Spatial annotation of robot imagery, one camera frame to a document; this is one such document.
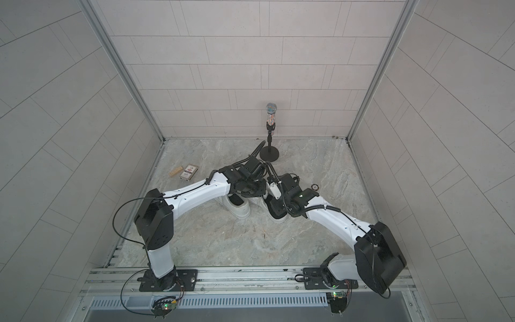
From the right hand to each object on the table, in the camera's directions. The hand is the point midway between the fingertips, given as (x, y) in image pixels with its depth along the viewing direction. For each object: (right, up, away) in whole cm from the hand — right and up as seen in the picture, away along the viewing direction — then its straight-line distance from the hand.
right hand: (273, 202), depth 84 cm
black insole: (+1, +1, -12) cm, 12 cm away
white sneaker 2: (-5, +1, -3) cm, 6 cm away
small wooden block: (-49, +12, +17) cm, 54 cm away
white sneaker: (-14, -3, -2) cm, 14 cm away
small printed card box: (-42, +11, +15) cm, 46 cm away
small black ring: (+19, +4, +12) cm, 23 cm away
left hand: (-2, +5, 0) cm, 5 cm away
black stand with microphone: (-1, +21, +24) cm, 32 cm away
